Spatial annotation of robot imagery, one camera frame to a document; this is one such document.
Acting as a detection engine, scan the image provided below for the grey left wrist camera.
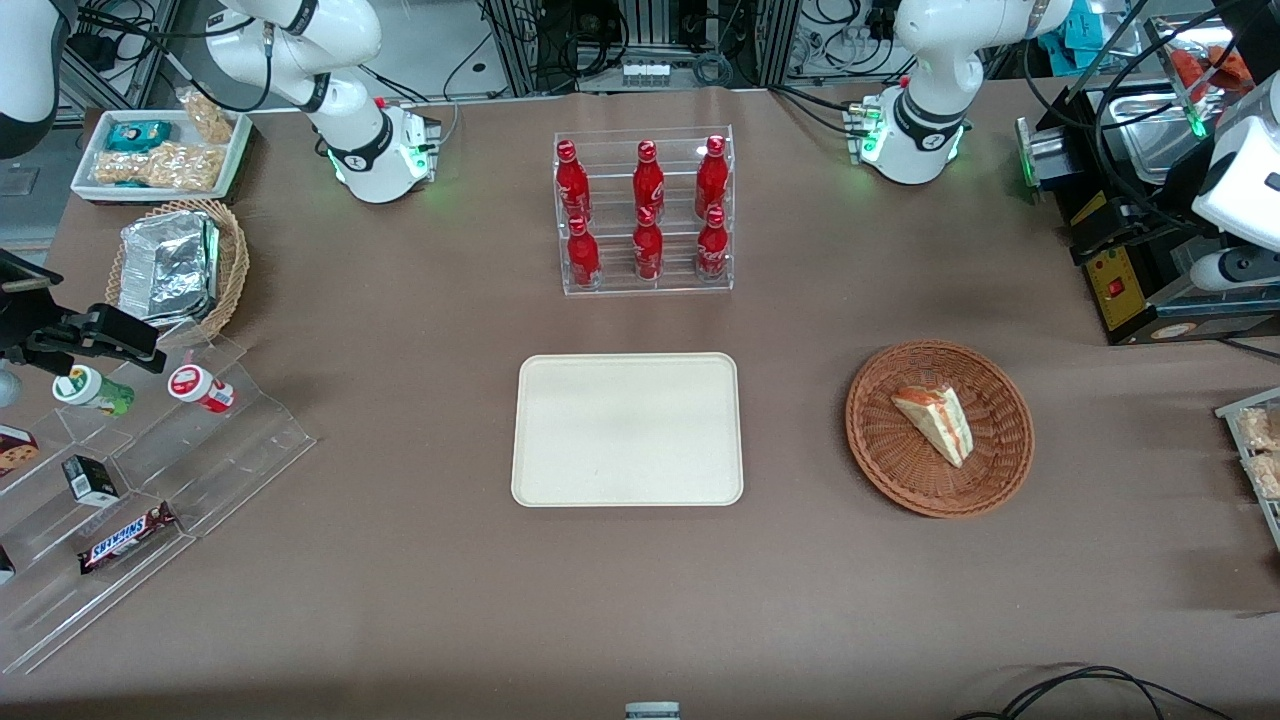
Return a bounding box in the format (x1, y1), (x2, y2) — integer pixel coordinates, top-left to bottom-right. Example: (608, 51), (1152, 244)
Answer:
(1189, 246), (1280, 293)

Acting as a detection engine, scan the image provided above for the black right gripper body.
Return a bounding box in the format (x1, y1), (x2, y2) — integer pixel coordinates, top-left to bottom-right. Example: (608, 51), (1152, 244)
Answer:
(0, 250), (91, 367)

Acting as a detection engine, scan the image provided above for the green label drink bottle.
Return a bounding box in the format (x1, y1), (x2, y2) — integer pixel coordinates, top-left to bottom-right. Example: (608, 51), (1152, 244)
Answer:
(52, 365), (136, 418)

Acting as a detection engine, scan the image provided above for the teal cardboard box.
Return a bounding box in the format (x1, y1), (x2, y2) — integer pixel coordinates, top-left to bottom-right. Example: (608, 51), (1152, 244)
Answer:
(1038, 0), (1103, 71)

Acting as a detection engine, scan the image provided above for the black floor cable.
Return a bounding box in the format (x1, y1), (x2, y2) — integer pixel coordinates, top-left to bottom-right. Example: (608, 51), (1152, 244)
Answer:
(955, 664), (1237, 720)

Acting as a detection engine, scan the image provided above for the silver foil wrapped package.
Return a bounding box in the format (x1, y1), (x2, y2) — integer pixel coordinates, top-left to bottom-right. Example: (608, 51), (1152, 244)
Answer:
(118, 212), (221, 327)

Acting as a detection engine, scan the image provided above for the aluminium frame rack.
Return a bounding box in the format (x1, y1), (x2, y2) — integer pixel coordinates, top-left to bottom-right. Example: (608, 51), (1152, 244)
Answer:
(478, 0), (803, 97)

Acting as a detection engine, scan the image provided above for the small black carton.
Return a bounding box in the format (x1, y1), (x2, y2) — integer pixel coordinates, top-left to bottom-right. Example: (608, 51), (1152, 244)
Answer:
(62, 455), (121, 508)

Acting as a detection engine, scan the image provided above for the cream plastic tray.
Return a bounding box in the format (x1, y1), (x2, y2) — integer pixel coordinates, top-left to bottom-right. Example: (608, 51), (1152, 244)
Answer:
(511, 352), (745, 508)

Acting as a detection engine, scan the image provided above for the Snickers chocolate bar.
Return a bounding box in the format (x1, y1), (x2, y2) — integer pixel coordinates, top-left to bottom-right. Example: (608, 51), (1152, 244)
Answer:
(78, 502), (179, 576)

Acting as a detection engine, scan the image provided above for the clear acrylic bottle rack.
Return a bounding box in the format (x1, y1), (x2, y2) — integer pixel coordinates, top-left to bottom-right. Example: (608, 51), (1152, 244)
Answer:
(553, 125), (736, 297)

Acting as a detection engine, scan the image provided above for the large brown wicker basket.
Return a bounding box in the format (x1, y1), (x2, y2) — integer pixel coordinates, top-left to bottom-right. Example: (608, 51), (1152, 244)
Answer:
(845, 340), (1036, 519)

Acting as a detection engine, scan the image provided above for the small clear peanut snack bag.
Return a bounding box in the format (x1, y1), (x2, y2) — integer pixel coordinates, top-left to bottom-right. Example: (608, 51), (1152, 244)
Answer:
(178, 88), (237, 145)

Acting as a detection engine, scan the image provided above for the red cola bottle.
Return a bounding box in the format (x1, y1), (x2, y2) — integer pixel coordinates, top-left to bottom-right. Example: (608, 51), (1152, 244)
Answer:
(696, 205), (730, 282)
(695, 135), (729, 217)
(566, 215), (602, 291)
(632, 140), (666, 221)
(555, 139), (592, 223)
(632, 206), (665, 282)

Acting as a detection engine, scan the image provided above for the large clear peanut snack bag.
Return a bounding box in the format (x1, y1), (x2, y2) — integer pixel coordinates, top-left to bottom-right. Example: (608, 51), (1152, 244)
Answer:
(93, 142), (224, 193)

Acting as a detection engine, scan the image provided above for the white rectangular snack tray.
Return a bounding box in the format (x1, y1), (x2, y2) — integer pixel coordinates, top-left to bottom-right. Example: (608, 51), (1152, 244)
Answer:
(70, 108), (253, 205)

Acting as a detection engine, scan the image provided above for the white wire rack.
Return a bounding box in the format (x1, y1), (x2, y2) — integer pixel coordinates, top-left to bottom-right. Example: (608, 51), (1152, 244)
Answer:
(1215, 387), (1280, 551)

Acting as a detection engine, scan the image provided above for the red label drink bottle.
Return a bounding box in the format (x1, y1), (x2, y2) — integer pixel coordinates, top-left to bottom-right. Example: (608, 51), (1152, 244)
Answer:
(167, 365), (238, 414)

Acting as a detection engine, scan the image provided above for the cookie box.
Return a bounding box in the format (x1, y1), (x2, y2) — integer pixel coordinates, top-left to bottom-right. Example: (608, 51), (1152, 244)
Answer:
(0, 425), (41, 479)

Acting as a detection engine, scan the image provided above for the stainless steel pan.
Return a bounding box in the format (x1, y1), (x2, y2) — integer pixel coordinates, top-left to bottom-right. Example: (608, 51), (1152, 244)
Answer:
(1100, 90), (1236, 187)

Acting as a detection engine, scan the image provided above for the small tan wicker basket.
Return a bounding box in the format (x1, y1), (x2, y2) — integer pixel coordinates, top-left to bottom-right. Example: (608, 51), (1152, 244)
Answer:
(105, 198), (251, 347)

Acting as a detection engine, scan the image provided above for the teal snack packet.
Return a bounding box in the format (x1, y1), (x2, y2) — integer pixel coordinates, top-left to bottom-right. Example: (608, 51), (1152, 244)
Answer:
(105, 120), (173, 154)

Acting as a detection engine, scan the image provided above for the clear acrylic step display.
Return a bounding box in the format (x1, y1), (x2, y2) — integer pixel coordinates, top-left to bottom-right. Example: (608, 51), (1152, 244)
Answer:
(0, 335), (319, 677)

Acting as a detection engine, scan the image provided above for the triangle sandwich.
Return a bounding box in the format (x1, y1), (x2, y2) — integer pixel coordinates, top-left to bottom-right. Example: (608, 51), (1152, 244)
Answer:
(890, 384), (975, 469)

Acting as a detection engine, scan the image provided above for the black food warmer appliance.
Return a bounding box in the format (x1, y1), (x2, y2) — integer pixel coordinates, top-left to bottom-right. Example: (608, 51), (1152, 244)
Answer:
(1015, 78), (1280, 347)

